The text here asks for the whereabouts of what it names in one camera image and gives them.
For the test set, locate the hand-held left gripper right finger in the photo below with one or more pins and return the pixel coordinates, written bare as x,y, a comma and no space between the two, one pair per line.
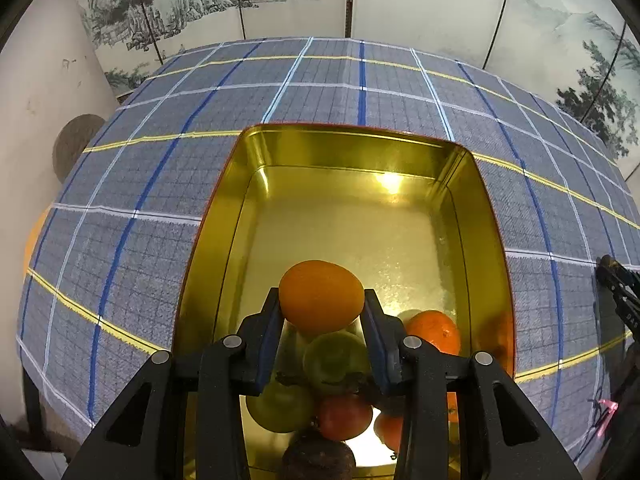
375,345

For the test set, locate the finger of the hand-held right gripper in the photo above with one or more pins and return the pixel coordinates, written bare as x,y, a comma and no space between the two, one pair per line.
622,292

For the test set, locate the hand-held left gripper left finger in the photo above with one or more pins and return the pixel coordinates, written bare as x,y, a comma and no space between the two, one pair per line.
270,345

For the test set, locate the green tomato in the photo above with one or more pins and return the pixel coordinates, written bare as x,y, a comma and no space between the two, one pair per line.
280,407
335,360

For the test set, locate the large orange mandarin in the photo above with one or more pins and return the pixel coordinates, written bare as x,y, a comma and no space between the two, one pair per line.
432,332

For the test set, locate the yellow-orange tomato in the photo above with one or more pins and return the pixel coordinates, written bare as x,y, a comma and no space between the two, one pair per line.
320,297

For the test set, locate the red tomato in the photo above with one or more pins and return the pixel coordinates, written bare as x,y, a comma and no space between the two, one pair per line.
345,416

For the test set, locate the small orange kumquat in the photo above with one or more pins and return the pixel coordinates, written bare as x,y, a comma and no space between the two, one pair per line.
452,407

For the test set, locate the dark dried round fruit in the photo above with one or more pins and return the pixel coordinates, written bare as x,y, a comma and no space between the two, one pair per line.
317,457

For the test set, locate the red tin box gold interior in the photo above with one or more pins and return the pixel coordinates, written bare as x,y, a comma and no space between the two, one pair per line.
350,220

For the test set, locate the black table leg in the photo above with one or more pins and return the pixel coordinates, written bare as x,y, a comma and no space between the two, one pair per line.
32,400

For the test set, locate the orange plastic object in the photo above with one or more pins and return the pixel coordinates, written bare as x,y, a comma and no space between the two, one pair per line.
35,240

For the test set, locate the painted landscape folding screen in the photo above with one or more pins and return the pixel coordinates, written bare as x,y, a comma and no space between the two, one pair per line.
425,5

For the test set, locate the round grey wall disc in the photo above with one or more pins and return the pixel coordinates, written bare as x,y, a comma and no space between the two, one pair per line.
75,145

